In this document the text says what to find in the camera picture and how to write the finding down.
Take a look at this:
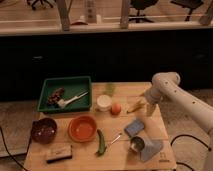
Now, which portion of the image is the yellow banana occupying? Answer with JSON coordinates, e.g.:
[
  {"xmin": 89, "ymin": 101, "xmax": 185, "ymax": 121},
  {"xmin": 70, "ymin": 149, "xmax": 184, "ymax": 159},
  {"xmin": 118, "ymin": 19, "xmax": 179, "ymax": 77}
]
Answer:
[{"xmin": 127, "ymin": 101, "xmax": 146, "ymax": 113}]

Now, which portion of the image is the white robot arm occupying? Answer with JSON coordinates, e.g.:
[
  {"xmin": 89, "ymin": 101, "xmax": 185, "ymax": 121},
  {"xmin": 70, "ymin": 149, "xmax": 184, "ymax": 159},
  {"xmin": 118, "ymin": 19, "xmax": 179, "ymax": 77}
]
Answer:
[{"xmin": 144, "ymin": 72, "xmax": 213, "ymax": 171}]

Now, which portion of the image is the red bowl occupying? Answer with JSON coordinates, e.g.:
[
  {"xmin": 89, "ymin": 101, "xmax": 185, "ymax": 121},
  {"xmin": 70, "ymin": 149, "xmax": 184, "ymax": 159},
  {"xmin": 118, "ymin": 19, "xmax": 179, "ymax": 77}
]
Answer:
[{"xmin": 68, "ymin": 115, "xmax": 97, "ymax": 143}]

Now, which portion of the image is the dark maroon bowl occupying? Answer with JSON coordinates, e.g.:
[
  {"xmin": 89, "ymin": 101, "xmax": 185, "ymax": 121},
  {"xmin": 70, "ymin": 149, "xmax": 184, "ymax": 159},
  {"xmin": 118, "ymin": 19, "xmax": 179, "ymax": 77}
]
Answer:
[{"xmin": 31, "ymin": 118, "xmax": 57, "ymax": 144}]

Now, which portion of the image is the blue sponge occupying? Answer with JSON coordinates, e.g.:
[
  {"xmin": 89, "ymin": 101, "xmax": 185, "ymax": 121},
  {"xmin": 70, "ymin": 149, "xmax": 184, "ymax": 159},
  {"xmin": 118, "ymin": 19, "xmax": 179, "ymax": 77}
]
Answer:
[{"xmin": 124, "ymin": 119, "xmax": 144, "ymax": 137}]

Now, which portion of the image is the orange fruit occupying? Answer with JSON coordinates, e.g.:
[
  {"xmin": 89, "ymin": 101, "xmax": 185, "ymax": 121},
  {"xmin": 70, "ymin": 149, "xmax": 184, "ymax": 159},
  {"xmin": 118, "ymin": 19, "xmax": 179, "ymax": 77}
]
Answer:
[{"xmin": 111, "ymin": 103, "xmax": 121, "ymax": 115}]

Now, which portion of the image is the metal cup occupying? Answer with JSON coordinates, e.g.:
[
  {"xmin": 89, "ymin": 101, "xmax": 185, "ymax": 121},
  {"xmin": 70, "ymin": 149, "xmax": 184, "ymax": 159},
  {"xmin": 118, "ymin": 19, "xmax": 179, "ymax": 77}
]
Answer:
[{"xmin": 130, "ymin": 136, "xmax": 145, "ymax": 152}]

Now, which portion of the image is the grey blue cloth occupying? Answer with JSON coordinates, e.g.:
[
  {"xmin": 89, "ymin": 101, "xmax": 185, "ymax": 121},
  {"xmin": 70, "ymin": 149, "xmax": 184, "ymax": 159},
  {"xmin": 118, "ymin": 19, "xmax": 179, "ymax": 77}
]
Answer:
[{"xmin": 140, "ymin": 138, "xmax": 163, "ymax": 162}]

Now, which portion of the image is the white round container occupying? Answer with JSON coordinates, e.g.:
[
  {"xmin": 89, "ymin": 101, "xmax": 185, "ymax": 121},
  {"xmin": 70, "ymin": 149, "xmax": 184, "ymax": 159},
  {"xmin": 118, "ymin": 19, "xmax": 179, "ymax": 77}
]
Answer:
[{"xmin": 97, "ymin": 95, "xmax": 112, "ymax": 111}]

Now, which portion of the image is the green plastic tray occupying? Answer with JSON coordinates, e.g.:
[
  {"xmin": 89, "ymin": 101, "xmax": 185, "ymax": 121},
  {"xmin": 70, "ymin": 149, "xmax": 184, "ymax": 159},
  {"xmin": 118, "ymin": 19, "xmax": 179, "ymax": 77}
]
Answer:
[{"xmin": 38, "ymin": 76, "xmax": 92, "ymax": 113}]

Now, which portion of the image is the brown grape bunch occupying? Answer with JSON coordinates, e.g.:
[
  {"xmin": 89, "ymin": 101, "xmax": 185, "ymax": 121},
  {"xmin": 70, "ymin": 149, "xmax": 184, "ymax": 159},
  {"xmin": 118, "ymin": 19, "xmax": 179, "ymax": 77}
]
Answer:
[{"xmin": 47, "ymin": 88, "xmax": 64, "ymax": 105}]

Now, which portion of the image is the black office chair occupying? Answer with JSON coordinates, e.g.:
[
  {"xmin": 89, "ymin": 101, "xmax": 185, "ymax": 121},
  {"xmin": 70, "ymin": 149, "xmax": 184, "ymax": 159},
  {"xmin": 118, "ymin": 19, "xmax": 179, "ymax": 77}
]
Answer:
[
  {"xmin": 129, "ymin": 0, "xmax": 158, "ymax": 23},
  {"xmin": 26, "ymin": 0, "xmax": 53, "ymax": 11},
  {"xmin": 171, "ymin": 0, "xmax": 204, "ymax": 21}
]

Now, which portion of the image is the wooden block eraser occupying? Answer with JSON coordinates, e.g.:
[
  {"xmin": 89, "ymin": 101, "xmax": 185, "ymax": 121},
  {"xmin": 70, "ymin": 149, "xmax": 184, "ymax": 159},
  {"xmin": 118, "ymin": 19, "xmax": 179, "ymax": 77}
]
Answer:
[{"xmin": 46, "ymin": 145, "xmax": 72, "ymax": 164}]

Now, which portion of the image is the black office chair right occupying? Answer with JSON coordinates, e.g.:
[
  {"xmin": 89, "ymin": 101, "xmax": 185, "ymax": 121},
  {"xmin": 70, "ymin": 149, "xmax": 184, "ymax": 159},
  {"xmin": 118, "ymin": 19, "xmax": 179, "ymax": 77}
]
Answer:
[{"xmin": 171, "ymin": 0, "xmax": 204, "ymax": 21}]

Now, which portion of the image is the black office chair left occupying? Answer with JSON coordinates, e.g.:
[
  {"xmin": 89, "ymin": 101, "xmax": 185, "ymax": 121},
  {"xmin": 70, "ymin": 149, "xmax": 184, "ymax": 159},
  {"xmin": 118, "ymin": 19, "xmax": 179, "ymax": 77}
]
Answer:
[{"xmin": 26, "ymin": 0, "xmax": 53, "ymax": 11}]

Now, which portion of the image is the black cable right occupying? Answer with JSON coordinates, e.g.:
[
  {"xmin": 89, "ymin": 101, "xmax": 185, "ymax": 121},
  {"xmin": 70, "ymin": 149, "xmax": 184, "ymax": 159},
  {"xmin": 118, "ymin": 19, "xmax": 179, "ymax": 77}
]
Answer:
[{"xmin": 170, "ymin": 134, "xmax": 213, "ymax": 171}]

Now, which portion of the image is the black cable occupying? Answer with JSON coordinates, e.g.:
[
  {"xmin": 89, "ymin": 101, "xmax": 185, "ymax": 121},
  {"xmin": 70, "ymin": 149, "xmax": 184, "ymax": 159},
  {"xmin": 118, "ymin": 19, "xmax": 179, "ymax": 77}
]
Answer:
[
  {"xmin": 0, "ymin": 125, "xmax": 29, "ymax": 171},
  {"xmin": 170, "ymin": 134, "xmax": 213, "ymax": 171}
]

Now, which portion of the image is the black cable left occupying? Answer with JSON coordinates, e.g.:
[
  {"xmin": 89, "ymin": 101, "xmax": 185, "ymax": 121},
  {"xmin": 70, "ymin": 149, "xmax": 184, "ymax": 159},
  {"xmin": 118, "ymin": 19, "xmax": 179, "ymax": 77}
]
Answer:
[{"xmin": 0, "ymin": 125, "xmax": 29, "ymax": 171}]

